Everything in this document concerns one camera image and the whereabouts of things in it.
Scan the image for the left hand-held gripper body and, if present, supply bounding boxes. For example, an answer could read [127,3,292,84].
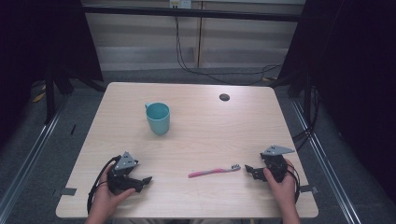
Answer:
[106,151,140,196]

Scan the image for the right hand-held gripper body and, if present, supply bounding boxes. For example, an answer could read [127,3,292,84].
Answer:
[260,145,296,184]

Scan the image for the pink and grey toothbrush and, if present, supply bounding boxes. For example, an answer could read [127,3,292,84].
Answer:
[188,163,242,179]

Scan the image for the teal plastic cup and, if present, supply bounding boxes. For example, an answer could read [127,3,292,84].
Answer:
[144,102,172,136]

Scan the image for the person's right hand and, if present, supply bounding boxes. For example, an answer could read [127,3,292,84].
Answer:
[262,159,297,208]

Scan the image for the person's left hand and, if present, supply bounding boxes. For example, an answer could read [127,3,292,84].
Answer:
[91,164,137,217]

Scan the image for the grey tape strip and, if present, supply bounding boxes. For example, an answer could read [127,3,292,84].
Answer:
[60,187,78,197]
[299,184,319,195]

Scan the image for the black stand legs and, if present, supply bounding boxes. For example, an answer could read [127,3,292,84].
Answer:
[43,64,106,126]
[270,68,314,126]

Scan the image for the dark curtain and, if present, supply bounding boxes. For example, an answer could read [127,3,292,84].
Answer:
[277,0,396,195]
[0,0,105,147]

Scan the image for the black horizontal bar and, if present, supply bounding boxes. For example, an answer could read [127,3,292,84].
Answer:
[81,5,309,23]

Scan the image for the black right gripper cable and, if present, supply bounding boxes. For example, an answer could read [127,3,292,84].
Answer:
[286,162,302,203]

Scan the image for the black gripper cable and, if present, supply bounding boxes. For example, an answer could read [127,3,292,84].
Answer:
[286,162,302,203]
[86,155,122,215]

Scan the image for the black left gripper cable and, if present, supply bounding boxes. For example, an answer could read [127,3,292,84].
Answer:
[86,155,122,215]

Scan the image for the black floor cables bundle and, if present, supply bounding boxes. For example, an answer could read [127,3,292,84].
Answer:
[291,87,322,152]

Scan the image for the metal floor rail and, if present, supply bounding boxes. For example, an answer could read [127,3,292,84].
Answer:
[0,97,69,217]
[290,98,363,224]

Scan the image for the black wall cable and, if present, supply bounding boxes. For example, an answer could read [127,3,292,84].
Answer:
[174,14,284,86]

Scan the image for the white wall power outlet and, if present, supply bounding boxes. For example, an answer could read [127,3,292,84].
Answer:
[169,0,192,10]

